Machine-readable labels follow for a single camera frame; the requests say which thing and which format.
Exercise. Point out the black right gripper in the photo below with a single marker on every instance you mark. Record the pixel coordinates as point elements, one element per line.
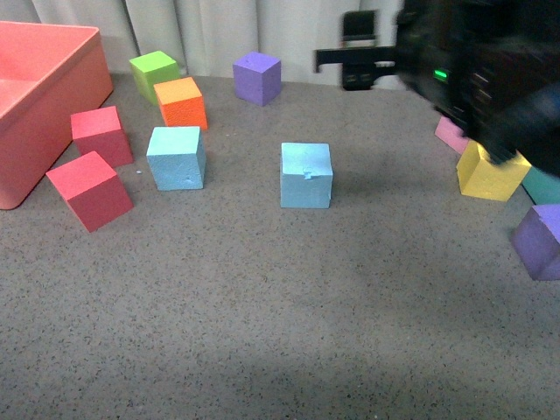
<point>362,60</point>

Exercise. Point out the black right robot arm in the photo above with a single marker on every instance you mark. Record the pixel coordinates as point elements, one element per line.
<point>491,67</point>

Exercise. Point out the purple foam cube back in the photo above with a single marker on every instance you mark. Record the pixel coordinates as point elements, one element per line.
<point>257,78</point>

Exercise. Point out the purple foam cube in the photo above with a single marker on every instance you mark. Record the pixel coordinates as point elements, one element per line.
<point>536,241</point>
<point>257,78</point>

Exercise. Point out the pink foam cube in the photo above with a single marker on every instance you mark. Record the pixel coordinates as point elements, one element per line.
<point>451,134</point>

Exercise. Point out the light blue notched foam cube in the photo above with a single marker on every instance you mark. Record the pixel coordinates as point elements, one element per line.
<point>306,175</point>

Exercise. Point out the grey curtain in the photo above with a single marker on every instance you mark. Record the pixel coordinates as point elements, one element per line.
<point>206,37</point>

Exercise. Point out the yellow foam cube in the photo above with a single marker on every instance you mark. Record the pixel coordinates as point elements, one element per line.
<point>479,178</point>

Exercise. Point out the orange foam cube left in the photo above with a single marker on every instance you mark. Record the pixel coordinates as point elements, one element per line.
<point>181,103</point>

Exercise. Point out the green foam cube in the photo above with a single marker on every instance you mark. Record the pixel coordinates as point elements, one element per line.
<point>151,69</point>

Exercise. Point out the light blue plastic bin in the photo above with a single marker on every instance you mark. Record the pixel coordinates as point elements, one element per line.
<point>542,188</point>

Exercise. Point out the purple foam cube front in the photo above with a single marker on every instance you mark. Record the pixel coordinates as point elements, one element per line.
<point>536,241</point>

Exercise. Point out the red foam cube back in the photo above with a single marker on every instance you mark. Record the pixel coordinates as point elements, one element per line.
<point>101,130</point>

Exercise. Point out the red foam cube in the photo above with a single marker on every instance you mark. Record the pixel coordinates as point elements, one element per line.
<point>101,130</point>
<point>92,190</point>

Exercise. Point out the red foam cube front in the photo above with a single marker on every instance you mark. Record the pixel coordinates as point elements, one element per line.
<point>92,190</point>

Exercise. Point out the salmon plastic bin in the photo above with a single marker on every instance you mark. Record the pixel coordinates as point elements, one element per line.
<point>48,73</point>

